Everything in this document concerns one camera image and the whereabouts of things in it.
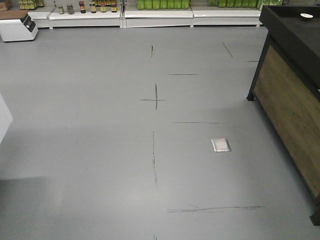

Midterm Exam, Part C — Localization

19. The white store shelving unit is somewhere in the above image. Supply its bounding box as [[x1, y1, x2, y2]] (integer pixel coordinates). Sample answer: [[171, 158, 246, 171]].
[[0, 0, 262, 29]]

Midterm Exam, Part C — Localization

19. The green drink bottle row right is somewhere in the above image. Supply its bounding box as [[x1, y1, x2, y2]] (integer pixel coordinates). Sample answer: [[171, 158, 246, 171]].
[[207, 0, 283, 10]]

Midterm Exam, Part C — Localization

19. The red lid sauce jar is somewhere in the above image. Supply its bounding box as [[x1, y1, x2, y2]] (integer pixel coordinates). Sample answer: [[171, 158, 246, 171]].
[[78, 0, 86, 14]]

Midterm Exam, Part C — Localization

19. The white plate on stand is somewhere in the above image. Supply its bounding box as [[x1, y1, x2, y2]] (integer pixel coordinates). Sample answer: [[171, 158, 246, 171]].
[[300, 13, 314, 19]]

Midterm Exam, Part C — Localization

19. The dark sauce jar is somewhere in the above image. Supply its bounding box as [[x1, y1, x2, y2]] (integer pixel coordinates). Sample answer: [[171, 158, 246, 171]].
[[110, 2, 118, 13]]

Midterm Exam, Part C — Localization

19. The black wooden produce stand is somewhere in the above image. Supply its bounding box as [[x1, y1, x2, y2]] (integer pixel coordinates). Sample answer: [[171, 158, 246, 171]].
[[246, 5, 320, 227]]

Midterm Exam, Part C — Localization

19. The green drink bottle row left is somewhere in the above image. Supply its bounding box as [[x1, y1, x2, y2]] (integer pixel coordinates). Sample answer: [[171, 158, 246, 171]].
[[136, 0, 191, 10]]

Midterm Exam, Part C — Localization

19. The grey lid glass jar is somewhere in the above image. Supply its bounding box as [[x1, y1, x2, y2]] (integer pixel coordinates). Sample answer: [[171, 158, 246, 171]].
[[66, 4, 75, 15]]

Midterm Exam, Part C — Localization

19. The green drink bottle row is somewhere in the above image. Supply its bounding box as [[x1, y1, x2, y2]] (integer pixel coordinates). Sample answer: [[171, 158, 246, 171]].
[[136, 0, 191, 10], [207, 0, 283, 10]]

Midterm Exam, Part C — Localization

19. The metal floor outlet cover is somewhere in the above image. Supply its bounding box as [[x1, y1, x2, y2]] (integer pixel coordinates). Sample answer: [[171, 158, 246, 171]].
[[211, 138, 232, 153]]

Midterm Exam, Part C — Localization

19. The yellow label sauce jar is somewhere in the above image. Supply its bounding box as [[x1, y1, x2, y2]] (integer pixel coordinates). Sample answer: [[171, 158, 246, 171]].
[[89, 1, 97, 14]]

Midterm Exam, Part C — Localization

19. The red label small jar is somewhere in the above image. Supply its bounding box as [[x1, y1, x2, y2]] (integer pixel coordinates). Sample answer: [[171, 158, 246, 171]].
[[100, 2, 107, 13]]

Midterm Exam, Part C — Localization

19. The white floor appliance box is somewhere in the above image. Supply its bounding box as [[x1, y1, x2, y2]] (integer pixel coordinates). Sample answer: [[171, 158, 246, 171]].
[[0, 10, 39, 42]]

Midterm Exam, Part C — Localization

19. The green lid glass jar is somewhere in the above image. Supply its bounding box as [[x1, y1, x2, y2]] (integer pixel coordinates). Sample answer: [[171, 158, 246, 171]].
[[57, 5, 65, 15]]

